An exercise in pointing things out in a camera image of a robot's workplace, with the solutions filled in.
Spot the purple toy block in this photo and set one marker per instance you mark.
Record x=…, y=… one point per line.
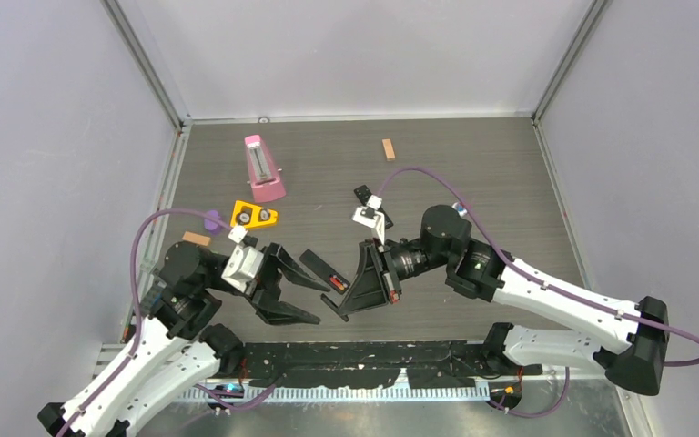
x=211, y=225

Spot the yellow triangular holder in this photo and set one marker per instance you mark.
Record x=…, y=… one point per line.
x=252, y=216

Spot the small red white blue toy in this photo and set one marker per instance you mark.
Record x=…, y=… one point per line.
x=460, y=209

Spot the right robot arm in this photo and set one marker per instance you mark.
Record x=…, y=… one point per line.
x=621, y=338

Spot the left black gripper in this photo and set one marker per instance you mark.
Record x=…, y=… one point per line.
x=267, y=287

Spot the orange battery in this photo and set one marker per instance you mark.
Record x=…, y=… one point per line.
x=339, y=284

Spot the orange wooden block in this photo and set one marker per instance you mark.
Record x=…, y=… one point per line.
x=192, y=237

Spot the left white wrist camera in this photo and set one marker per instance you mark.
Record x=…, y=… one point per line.
x=244, y=261

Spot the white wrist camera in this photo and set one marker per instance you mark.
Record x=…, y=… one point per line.
x=244, y=261
x=371, y=217

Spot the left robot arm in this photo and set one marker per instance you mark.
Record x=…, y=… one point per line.
x=176, y=345

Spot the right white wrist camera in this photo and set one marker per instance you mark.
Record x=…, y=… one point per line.
x=371, y=217

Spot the black remote control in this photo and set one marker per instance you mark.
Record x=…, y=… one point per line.
x=321, y=269

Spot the pink metronome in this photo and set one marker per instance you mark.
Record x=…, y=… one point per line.
x=264, y=175

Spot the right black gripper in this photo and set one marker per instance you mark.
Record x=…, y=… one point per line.
x=374, y=283

